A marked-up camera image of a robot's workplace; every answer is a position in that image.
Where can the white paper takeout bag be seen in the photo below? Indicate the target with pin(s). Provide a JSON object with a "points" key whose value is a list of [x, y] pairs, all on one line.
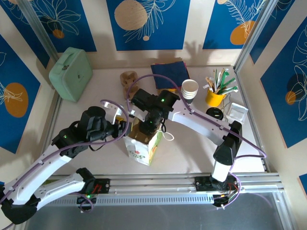
{"points": [[138, 153]]}

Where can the lidded green coffee cup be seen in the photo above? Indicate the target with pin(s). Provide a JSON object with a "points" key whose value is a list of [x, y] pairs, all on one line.
{"points": [[214, 113]]}

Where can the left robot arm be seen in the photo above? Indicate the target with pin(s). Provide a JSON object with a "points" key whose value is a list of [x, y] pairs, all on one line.
{"points": [[36, 167]]}

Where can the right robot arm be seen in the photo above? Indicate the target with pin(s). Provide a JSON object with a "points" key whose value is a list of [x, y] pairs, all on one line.
{"points": [[199, 122]]}

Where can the multicoloured paper napkin stack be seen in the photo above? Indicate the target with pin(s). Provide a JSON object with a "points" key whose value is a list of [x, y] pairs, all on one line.
{"points": [[173, 89]]}

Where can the blue paper napkin stack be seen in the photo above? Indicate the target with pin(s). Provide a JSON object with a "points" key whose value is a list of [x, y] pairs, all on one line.
{"points": [[168, 70]]}

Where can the pulp cup carrier stack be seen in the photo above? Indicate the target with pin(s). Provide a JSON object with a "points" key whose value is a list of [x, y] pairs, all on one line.
{"points": [[128, 77]]}

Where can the stack of white paper cups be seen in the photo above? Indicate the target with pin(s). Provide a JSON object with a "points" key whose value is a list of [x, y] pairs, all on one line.
{"points": [[190, 86]]}

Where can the mint green medicine bag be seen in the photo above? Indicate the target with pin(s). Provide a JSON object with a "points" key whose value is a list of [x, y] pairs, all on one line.
{"points": [[72, 74]]}

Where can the wooden stirrer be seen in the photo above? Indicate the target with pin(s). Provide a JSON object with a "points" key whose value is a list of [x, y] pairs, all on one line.
{"points": [[209, 82]]}

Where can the yellow mug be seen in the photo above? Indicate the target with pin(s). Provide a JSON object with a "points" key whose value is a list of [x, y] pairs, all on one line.
{"points": [[213, 99]]}

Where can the white wrapped straw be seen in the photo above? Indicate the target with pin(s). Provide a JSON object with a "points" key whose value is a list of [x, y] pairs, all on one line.
{"points": [[215, 79]]}

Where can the green wrapped straw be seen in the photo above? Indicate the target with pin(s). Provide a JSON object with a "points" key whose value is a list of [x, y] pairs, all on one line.
{"points": [[230, 89], [224, 77], [227, 82]]}

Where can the clear plastic box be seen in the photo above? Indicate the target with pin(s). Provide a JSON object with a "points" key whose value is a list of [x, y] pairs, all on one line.
{"points": [[237, 112]]}

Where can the aluminium side rail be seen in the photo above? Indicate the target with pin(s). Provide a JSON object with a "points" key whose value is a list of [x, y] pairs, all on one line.
{"points": [[55, 115], [242, 89]]}

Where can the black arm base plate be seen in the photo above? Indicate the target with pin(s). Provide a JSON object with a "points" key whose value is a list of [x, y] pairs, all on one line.
{"points": [[204, 184], [103, 185]]}

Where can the aluminium front rail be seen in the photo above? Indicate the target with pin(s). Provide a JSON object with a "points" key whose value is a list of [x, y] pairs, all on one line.
{"points": [[156, 184]]}

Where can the aluminium corner post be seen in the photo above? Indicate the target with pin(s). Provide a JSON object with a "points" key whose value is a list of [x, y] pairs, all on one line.
{"points": [[38, 26], [256, 36]]}

